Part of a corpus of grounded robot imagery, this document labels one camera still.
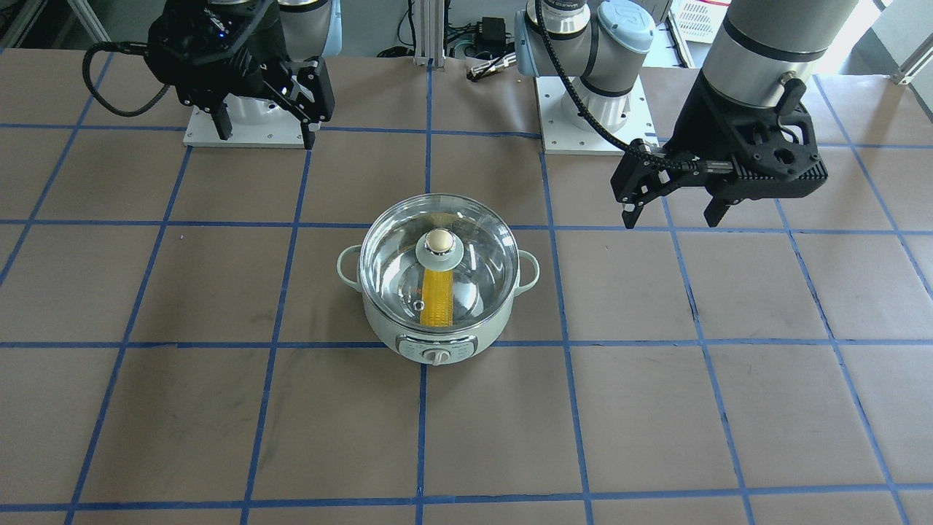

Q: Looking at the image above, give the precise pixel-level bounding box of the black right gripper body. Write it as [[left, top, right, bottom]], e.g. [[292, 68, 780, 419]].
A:
[[144, 1, 336, 124]]

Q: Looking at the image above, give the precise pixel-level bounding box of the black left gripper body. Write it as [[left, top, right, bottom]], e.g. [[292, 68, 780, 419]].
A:
[[610, 74, 829, 205]]

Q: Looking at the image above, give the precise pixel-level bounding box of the glass pot lid with knob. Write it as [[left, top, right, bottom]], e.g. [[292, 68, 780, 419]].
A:
[[359, 193, 520, 333]]

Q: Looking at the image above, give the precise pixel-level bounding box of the yellow corn cob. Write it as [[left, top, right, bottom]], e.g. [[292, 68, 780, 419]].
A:
[[419, 269, 453, 327]]

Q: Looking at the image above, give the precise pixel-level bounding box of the pale green electric pot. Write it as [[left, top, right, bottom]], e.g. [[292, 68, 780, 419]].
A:
[[337, 193, 541, 367]]

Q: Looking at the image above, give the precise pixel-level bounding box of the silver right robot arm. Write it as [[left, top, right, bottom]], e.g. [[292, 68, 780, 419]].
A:
[[144, 1, 341, 150]]

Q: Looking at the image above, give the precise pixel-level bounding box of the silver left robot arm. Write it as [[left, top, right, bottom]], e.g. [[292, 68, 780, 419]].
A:
[[611, 1, 856, 229]]

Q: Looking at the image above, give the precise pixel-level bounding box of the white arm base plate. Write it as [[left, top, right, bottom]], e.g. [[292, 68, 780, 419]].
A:
[[182, 103, 305, 149], [534, 77, 657, 156]]

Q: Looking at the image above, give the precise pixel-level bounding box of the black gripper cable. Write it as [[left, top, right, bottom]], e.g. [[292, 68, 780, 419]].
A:
[[534, 0, 679, 172]]

